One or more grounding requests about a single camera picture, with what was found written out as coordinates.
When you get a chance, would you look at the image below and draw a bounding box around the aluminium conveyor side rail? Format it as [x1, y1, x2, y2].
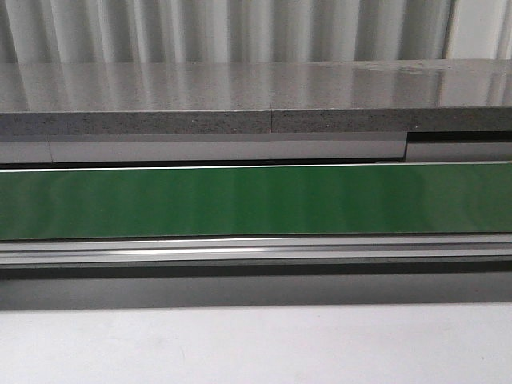
[1, 234, 511, 280]

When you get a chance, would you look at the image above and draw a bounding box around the green conveyor belt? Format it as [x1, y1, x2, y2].
[1, 162, 511, 241]

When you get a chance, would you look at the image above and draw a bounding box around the white corrugated curtain backdrop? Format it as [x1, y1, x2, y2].
[1, 1, 511, 63]

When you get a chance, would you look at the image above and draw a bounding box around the grey panel under counter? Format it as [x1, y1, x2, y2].
[1, 132, 511, 165]

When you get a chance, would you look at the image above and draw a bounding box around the grey stone counter slab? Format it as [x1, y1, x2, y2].
[1, 59, 511, 136]

